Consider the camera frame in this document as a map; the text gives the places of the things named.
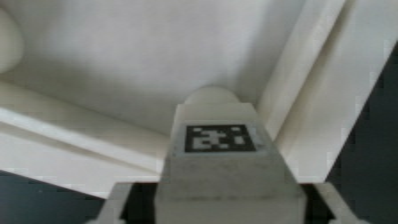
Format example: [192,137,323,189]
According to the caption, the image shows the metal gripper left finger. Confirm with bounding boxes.
[87,182,158,224]

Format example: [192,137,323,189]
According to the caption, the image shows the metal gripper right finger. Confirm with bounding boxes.
[300,182,371,224]

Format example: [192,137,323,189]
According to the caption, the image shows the white leg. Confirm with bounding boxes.
[154,87,306,224]

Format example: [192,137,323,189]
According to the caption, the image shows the white square tabletop part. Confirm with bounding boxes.
[0,0,398,196]

